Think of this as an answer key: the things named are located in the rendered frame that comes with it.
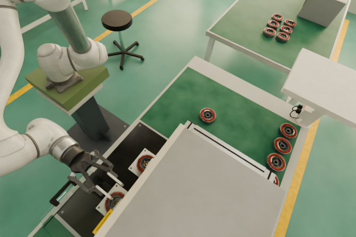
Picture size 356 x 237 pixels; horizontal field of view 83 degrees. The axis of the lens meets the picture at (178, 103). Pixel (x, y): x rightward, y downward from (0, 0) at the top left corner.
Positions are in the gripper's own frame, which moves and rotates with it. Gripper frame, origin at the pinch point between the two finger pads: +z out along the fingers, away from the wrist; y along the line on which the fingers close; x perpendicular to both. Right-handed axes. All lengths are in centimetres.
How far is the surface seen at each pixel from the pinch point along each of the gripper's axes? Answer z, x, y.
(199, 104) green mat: -1, -43, -77
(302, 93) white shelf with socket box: 46, 2, -83
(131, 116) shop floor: -69, -118, -68
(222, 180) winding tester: 30.5, 13.4, -20.1
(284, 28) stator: 22, -42, -204
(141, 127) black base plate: -22, -41, -38
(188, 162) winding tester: 19.2, 13.5, -18.9
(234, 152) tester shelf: 32, -7, -41
